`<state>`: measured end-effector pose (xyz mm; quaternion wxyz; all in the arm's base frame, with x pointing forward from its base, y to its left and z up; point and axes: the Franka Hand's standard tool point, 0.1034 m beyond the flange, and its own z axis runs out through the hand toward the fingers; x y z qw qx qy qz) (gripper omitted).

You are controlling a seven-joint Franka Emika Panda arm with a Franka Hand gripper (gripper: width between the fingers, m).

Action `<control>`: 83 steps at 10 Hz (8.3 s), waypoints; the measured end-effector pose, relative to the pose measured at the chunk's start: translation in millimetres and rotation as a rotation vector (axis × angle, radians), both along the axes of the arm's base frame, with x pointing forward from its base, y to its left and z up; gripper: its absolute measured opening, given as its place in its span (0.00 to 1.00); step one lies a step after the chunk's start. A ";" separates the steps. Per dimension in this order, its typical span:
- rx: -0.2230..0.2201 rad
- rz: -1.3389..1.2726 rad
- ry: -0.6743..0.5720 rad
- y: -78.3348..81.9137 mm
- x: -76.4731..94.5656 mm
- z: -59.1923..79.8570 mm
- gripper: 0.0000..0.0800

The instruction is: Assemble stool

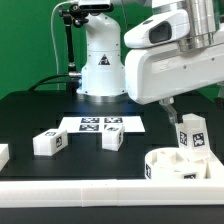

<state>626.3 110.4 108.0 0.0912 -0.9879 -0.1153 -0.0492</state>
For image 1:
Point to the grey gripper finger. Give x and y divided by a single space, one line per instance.
173 115

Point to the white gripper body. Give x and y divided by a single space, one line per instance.
163 71

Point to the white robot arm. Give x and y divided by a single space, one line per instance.
191 24

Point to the white marker sheet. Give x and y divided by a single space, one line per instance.
98 124

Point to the white U-shaped fence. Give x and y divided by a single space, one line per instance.
112 192

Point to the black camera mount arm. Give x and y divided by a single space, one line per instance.
72 17

